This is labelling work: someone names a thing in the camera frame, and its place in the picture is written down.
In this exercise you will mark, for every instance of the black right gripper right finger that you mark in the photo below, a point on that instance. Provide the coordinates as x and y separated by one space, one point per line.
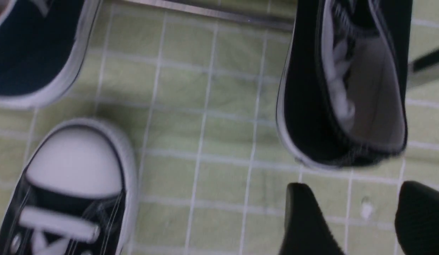
417 219

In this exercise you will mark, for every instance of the green checkered floor cloth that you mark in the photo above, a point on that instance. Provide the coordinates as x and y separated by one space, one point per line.
197 98

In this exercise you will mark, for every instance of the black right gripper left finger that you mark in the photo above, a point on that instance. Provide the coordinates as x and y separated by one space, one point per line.
306 230

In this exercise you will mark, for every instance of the navy canvas sneaker right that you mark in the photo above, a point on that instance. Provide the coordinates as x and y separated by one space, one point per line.
43 44

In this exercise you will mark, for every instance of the black canvas sneaker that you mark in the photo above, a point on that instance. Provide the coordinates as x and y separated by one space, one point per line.
341 99
77 195

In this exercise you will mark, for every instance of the silver metal shoe rack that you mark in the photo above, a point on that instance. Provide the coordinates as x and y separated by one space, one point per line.
422 70

